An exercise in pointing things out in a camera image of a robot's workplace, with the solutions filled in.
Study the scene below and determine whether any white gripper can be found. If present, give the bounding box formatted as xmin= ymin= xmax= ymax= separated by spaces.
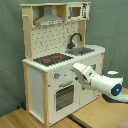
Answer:
xmin=71 ymin=63 xmax=92 ymax=90

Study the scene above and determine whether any toy oven door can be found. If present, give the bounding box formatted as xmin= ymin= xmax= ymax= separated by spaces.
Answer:
xmin=55 ymin=84 xmax=75 ymax=112

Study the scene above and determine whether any white toy microwave door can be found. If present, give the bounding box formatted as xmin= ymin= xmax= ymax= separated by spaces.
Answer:
xmin=67 ymin=3 xmax=90 ymax=21

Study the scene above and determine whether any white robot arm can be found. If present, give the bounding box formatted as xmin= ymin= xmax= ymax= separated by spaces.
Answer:
xmin=72 ymin=63 xmax=128 ymax=103

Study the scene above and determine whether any wooden toy kitchen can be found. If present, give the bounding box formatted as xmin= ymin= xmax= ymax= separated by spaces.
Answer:
xmin=22 ymin=2 xmax=105 ymax=128

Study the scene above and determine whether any grey toy sink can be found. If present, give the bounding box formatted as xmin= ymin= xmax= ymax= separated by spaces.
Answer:
xmin=66 ymin=47 xmax=94 ymax=56

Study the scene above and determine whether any left oven knob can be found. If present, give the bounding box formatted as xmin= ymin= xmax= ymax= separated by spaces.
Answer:
xmin=54 ymin=73 xmax=60 ymax=79

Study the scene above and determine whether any black toy faucet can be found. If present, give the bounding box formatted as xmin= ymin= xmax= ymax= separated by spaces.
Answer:
xmin=67 ymin=33 xmax=82 ymax=49

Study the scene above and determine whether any black toy stovetop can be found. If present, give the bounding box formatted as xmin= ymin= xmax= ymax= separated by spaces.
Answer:
xmin=34 ymin=53 xmax=70 ymax=66

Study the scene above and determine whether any grey range hood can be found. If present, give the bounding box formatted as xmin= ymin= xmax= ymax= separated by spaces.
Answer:
xmin=35 ymin=5 xmax=64 ymax=27

